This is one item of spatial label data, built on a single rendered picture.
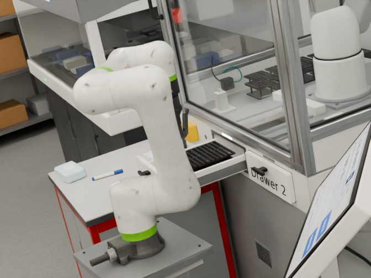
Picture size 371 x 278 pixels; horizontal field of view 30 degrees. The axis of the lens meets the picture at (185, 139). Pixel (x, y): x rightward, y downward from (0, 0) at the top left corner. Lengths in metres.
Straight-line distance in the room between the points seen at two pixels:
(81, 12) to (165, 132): 1.31
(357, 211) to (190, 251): 0.85
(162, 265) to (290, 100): 0.65
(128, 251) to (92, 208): 0.54
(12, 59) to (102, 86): 4.29
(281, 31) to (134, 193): 0.67
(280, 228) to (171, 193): 0.54
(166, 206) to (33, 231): 2.44
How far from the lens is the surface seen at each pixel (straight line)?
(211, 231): 2.93
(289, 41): 2.09
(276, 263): 2.70
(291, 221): 2.44
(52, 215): 4.68
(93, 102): 1.98
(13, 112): 6.31
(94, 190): 2.93
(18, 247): 4.41
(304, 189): 2.27
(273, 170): 2.38
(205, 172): 2.54
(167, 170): 2.11
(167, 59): 2.37
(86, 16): 3.23
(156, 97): 1.95
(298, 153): 2.22
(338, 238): 1.55
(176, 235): 2.37
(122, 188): 2.20
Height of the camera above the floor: 1.90
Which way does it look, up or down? 21 degrees down
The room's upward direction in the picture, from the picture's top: 12 degrees counter-clockwise
